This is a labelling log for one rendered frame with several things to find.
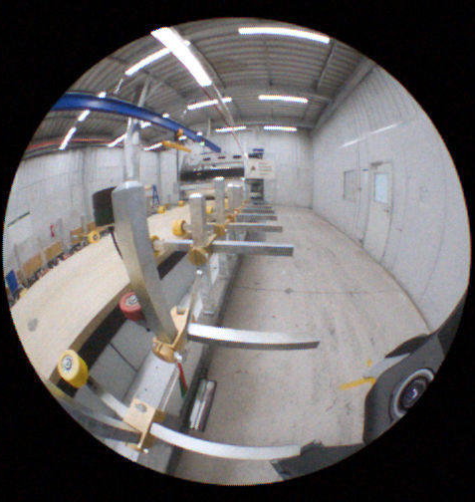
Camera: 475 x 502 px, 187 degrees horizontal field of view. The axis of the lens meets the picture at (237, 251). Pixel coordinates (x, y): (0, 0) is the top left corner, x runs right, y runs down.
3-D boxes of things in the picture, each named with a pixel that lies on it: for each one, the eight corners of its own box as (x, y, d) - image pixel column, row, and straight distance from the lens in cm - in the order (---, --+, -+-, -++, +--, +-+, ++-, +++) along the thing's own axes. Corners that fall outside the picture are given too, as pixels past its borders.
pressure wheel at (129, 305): (166, 324, 46) (153, 291, 39) (153, 345, 43) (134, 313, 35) (144, 317, 51) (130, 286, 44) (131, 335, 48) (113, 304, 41)
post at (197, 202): (217, 321, 66) (205, 192, 45) (215, 327, 64) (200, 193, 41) (208, 320, 67) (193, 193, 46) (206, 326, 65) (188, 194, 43)
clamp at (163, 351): (196, 323, 41) (193, 309, 38) (177, 367, 35) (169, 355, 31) (177, 319, 44) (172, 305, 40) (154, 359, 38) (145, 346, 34)
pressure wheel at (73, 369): (106, 374, 45) (76, 345, 38) (113, 400, 42) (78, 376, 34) (86, 376, 50) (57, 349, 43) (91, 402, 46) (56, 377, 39)
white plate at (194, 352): (205, 345, 51) (200, 325, 43) (180, 417, 45) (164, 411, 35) (203, 345, 51) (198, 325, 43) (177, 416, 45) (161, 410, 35)
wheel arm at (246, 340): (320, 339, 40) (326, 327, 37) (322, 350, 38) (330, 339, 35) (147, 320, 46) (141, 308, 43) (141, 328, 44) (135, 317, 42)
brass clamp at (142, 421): (168, 413, 37) (158, 409, 32) (153, 455, 39) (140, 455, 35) (143, 401, 39) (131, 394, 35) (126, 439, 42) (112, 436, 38)
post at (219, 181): (228, 278, 81) (224, 177, 69) (226, 281, 78) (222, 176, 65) (221, 277, 82) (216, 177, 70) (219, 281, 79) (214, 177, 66)
